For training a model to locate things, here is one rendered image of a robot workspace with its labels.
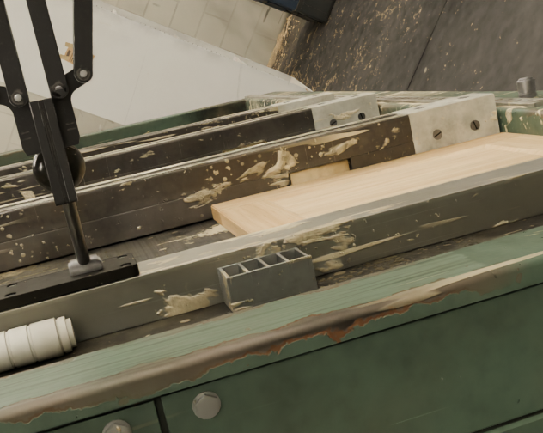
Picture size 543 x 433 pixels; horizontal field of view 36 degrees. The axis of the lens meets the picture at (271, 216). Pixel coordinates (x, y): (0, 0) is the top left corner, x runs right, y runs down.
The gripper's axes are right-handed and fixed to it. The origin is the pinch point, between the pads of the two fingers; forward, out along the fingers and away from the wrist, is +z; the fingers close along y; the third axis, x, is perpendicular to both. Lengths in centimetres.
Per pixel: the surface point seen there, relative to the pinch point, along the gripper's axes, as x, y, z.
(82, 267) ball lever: 9.0, -0.2, 10.1
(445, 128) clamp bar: 44, 49, 11
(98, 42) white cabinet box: 436, 35, -25
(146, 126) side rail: 194, 26, 12
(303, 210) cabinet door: 28.0, 23.7, 14.0
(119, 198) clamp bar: 43.7, 5.7, 10.2
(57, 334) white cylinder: 4.1, -3.1, 13.5
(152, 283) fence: 7.5, 4.8, 12.4
